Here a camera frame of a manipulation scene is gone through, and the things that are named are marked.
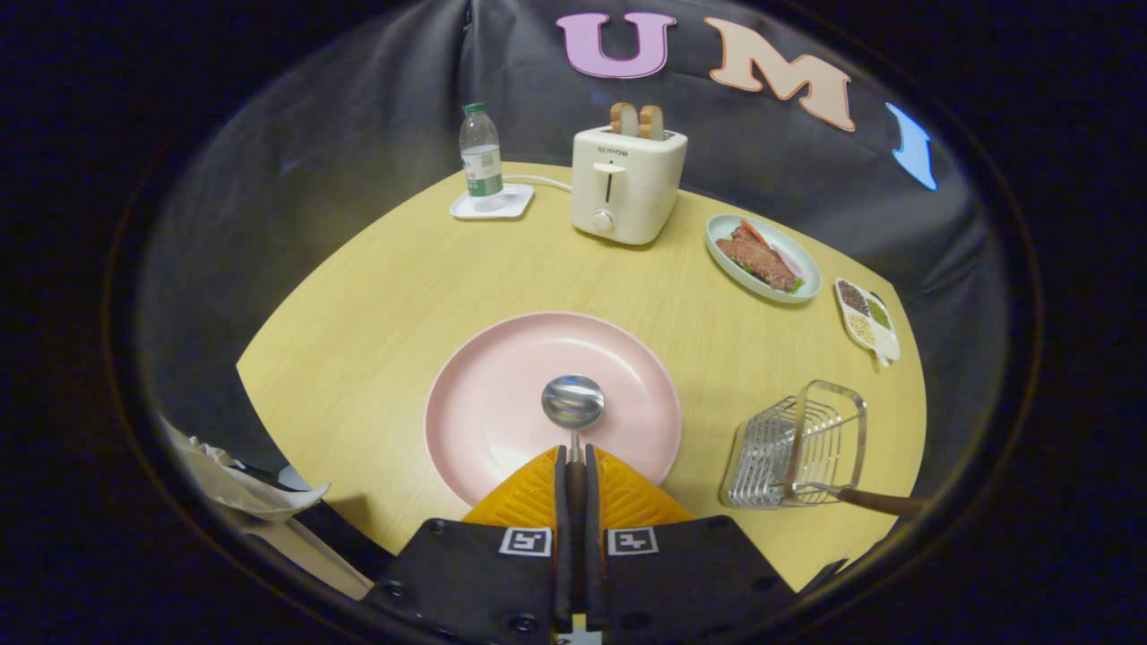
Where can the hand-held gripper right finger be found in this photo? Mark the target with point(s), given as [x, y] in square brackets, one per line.
[595, 537]

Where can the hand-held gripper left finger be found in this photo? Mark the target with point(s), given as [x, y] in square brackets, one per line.
[562, 537]

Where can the pink round plate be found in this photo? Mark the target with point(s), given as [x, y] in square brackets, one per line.
[502, 403]

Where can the brown meat slice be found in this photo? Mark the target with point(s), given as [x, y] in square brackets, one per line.
[757, 260]

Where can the green lettuce leaf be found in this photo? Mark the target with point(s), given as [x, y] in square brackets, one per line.
[796, 285]

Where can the person's white clothing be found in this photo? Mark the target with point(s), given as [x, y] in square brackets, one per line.
[242, 488]

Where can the pale green oval plate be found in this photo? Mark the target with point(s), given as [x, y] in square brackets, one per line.
[718, 234]

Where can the pink ham slice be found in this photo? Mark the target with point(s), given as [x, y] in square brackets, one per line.
[790, 264]

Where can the white square coaster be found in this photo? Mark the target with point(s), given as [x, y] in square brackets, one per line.
[515, 204]

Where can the cream white toaster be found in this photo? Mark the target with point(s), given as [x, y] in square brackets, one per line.
[641, 197]

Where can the orange-red food strip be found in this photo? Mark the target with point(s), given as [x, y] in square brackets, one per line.
[754, 233]

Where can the white divided seasoning tray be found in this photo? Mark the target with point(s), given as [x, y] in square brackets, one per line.
[885, 345]

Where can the clear plastic water bottle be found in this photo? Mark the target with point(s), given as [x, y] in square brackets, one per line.
[481, 166]

